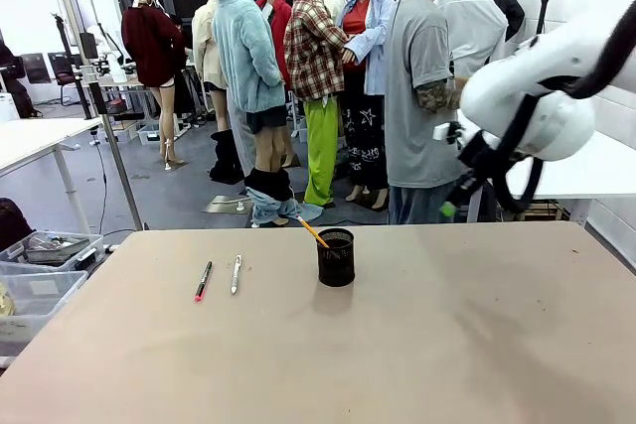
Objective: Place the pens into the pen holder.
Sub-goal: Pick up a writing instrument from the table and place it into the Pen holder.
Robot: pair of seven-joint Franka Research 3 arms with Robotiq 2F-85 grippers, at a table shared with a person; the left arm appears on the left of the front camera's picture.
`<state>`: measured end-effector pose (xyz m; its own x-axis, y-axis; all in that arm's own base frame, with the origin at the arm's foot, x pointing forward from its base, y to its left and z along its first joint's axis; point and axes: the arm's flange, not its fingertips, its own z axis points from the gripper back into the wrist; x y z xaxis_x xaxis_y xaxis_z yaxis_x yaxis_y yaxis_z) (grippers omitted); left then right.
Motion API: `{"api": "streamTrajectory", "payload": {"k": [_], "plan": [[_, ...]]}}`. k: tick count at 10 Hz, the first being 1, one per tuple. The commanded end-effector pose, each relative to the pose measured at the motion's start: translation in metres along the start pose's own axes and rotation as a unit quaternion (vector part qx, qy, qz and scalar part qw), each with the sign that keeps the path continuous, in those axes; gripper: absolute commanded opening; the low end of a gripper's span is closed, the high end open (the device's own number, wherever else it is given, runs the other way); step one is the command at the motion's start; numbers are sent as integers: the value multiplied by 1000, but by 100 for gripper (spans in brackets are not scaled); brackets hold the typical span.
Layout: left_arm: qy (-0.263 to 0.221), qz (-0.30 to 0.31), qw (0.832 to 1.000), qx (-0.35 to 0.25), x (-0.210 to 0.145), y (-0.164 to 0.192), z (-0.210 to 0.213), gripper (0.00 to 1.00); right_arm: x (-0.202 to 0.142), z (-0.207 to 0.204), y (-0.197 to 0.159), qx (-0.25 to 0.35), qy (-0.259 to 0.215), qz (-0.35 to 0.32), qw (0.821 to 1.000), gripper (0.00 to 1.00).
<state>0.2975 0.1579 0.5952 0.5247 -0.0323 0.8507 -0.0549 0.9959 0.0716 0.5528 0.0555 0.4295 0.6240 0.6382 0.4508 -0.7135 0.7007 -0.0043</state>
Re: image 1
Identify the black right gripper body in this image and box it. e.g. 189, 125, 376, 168
446, 120, 504, 197

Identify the tattooed right forearm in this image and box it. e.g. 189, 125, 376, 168
414, 75, 469, 115

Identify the black mesh pen holder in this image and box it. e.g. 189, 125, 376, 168
316, 227, 357, 289

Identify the white pen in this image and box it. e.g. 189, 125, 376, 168
230, 254, 243, 296

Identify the black pen pink cap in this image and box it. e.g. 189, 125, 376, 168
193, 260, 214, 304

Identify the person in grey T-shirt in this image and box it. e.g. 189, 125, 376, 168
386, 0, 479, 225

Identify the wooden pallet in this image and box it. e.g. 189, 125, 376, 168
514, 199, 571, 222

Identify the long white table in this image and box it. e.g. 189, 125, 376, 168
466, 83, 636, 239

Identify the mannequin in white T-shirt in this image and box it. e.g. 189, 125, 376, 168
435, 0, 510, 80

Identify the orange pencil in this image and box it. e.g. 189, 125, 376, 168
294, 214, 331, 249

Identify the mannequin in light-blue shirt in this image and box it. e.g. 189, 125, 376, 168
339, 0, 399, 211

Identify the black tripod stand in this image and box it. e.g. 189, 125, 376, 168
535, 0, 557, 39

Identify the mannequin in plaid hoodie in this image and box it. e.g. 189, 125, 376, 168
283, 0, 350, 210

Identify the mannequin in red jacket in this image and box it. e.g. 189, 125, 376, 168
254, 0, 295, 167

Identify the mannequin in blue fleece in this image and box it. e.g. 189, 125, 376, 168
212, 0, 302, 227

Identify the mannequin in cream jacket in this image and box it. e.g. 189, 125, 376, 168
191, 0, 235, 183

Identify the grey storage crate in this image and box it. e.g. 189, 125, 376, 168
135, 122, 163, 147

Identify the mannequin in maroon sweater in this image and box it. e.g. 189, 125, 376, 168
120, 0, 187, 173

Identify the slanted metal pole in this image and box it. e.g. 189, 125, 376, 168
48, 0, 146, 232

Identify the clear bin with metal parts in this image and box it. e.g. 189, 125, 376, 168
0, 230, 106, 272

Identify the black office chair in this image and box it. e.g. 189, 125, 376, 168
48, 51, 77, 106
21, 52, 52, 86

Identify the clear plastic bin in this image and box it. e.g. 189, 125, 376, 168
0, 261, 89, 346

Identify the white table with legs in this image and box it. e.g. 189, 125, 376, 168
0, 117, 104, 236

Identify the dark bag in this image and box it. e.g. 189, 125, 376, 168
0, 197, 35, 252

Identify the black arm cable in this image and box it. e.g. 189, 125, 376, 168
489, 10, 636, 214

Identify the grey mannequin base plate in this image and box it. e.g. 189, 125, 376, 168
201, 194, 255, 215

